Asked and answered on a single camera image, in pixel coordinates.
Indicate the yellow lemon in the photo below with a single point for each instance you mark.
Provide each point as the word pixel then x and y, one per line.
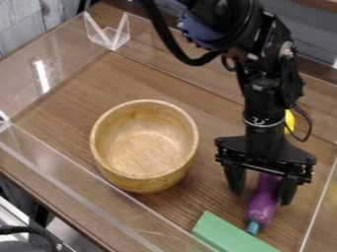
pixel 290 122

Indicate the green rectangular block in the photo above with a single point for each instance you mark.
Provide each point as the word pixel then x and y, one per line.
pixel 227 238

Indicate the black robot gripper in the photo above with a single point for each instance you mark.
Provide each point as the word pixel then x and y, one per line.
pixel 263 150

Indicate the purple toy eggplant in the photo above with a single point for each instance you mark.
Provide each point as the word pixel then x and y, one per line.
pixel 263 203

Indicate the clear acrylic corner bracket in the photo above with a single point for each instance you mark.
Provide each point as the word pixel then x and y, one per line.
pixel 107 37

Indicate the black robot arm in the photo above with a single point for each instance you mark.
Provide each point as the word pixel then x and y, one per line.
pixel 236 31

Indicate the brown wooden bowl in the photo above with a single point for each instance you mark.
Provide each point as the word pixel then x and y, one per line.
pixel 143 142

